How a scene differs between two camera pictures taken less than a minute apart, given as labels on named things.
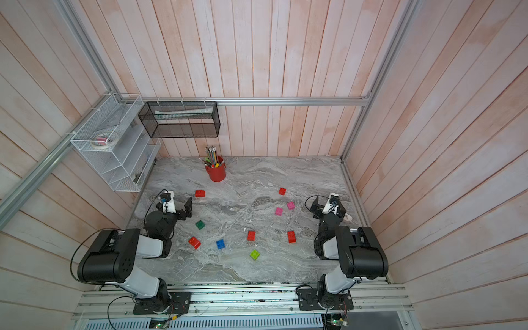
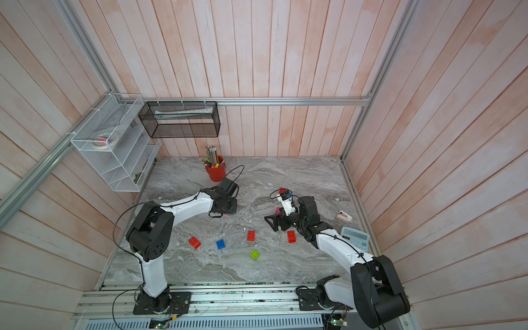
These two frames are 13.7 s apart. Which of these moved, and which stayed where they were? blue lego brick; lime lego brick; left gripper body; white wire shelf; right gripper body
Moved: left gripper body; right gripper body
Stayed: lime lego brick; white wire shelf; blue lego brick
